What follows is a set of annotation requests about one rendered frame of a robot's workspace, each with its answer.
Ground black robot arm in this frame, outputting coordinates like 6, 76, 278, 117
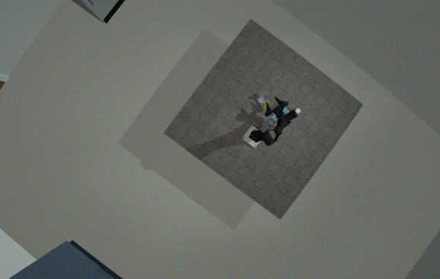
249, 104, 298, 146

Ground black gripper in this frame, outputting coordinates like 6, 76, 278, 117
265, 98, 288, 118

